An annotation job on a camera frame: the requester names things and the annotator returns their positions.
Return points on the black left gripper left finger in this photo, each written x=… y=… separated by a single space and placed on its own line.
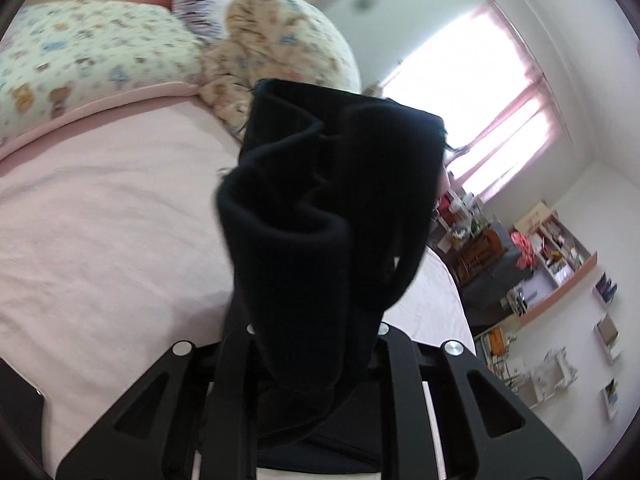
x=190 y=415

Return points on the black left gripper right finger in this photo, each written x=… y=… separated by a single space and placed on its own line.
x=444 y=415

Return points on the black pants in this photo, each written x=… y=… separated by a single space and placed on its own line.
x=326 y=219

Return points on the dark grey desk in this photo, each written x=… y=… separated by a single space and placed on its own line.
x=481 y=298

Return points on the pink bed sheet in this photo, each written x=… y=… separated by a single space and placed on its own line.
x=112 y=251

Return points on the brown wooden chair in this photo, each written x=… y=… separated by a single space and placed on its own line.
x=477 y=255

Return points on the pink bookshelf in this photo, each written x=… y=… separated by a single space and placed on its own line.
x=561 y=262

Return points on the pink window curtain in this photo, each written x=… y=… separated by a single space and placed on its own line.
x=478 y=74

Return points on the floral pillow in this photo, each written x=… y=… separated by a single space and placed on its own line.
x=66 y=60

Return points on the floral folded quilt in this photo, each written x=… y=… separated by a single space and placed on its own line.
x=282 y=39

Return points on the purple patterned pillow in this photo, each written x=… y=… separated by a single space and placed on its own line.
x=205 y=18

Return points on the wall shelf with books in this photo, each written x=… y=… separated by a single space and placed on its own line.
x=605 y=290

